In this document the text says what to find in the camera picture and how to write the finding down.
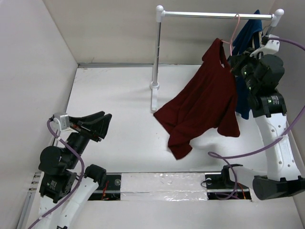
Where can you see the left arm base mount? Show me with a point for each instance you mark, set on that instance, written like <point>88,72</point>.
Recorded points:
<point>111,191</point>

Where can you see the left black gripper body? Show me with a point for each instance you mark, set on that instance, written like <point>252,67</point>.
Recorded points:
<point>84,132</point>

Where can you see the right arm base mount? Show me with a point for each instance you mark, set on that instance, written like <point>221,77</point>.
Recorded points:
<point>219,186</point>

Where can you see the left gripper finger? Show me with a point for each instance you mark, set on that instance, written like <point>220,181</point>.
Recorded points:
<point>88,118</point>
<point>102,125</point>

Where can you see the white clothes rack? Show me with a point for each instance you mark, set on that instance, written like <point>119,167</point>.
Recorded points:
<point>161,13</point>

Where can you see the wooden hanger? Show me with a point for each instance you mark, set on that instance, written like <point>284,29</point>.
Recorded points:
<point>256,40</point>

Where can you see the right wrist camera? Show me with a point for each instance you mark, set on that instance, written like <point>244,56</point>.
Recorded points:
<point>270,45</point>

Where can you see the pink wire hanger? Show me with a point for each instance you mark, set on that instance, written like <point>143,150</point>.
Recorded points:
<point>230,42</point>

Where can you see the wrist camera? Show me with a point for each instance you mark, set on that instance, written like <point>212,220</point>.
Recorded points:
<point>61,121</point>
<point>270,45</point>

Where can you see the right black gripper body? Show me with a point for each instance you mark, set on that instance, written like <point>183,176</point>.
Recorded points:
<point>246,66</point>

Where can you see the dark red t-shirt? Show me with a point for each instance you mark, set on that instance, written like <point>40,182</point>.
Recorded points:
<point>207,101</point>

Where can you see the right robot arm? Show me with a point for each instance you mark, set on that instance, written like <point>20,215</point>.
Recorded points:
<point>261,74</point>

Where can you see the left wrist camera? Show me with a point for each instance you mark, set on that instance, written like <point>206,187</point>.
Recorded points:
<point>61,121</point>

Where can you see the blue t-shirt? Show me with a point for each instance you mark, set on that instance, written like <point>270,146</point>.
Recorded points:
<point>249,37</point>

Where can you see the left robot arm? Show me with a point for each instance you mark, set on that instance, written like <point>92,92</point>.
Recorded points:
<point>67,183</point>

